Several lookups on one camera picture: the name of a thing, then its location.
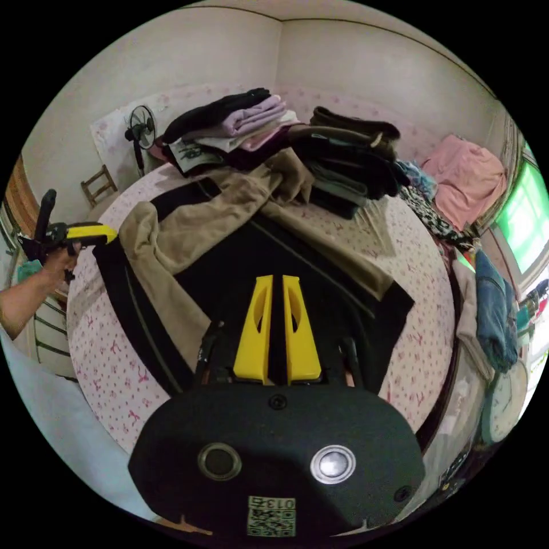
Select wooden chair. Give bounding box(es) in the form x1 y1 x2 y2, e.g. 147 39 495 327
80 164 119 210

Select window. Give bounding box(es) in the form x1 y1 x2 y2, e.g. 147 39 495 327
492 145 549 276

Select person's left forearm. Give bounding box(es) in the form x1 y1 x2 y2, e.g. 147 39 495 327
0 265 57 340

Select black brown long sleeve shirt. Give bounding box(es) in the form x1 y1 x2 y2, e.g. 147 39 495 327
92 150 416 397

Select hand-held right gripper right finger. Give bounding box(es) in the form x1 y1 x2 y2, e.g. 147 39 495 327
281 274 321 385

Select bed with pink printed sheet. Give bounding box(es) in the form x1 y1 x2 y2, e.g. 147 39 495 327
64 162 462 456

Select person's body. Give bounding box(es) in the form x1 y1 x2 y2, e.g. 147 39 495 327
0 329 156 522

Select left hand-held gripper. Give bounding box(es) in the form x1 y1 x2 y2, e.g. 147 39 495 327
17 221 118 285

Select pile of clothes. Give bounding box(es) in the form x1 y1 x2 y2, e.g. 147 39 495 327
161 87 411 220

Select blue denim garment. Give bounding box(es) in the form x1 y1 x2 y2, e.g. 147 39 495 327
473 248 521 373

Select person's left hand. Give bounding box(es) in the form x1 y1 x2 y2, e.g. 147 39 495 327
42 242 83 297

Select round white clock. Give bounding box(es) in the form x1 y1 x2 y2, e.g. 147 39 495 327
480 359 530 445

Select floral patterned cloth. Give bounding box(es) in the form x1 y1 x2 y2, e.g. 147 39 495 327
396 159 477 254

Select black standing fan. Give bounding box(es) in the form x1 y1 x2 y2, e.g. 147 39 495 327
124 104 157 177

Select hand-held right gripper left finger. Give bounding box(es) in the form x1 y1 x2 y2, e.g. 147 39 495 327
233 274 275 385

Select pink blanket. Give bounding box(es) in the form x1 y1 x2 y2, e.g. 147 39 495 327
421 134 510 232

